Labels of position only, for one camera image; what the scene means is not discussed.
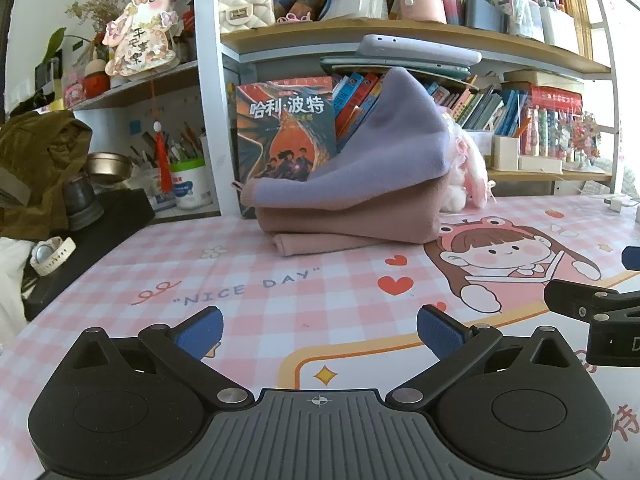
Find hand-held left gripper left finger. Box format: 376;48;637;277
65;305;253;410

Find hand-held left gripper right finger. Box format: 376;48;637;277
390;305;578;410

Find purple and pink sweater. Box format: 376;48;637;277
239;66;451;258

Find white charger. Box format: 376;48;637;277
605;195;640;213

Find black case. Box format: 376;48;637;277
25;187;156;321

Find white jar with green lid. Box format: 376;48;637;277
170;158;213;211

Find white pen holder box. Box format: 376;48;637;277
492;135;521;171

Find white pink plush bunny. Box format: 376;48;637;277
440;110;496;211

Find white wristwatch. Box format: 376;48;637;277
30;236;77;276

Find red tassel charm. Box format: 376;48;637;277
150;72;173;193

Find dark round stand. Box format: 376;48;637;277
62;175;103;231

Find red printed box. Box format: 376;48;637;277
530;85;585;116

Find bunch of pens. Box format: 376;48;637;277
127;122;206;166

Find metal bowl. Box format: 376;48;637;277
86;152;133;186

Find white cloth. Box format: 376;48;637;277
0;237;31;331

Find row of colourful books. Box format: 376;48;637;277
332;72;531;153

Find dragon cover book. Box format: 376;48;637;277
235;76;338;218

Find white wooden bookshelf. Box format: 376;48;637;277
65;0;626;221

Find olive green cloth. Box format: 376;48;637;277
0;109;93;241

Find white storage box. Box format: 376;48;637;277
537;5;578;46

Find white tablet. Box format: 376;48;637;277
355;34;482;67

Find grey storage box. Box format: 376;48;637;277
465;0;506;31

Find paper doll ornament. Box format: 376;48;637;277
102;0;181;78

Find green plant leaf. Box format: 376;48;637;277
42;27;93;68

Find white quilted handbag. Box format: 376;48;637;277
217;0;276;35

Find dried flowers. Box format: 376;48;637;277
65;0;131;36

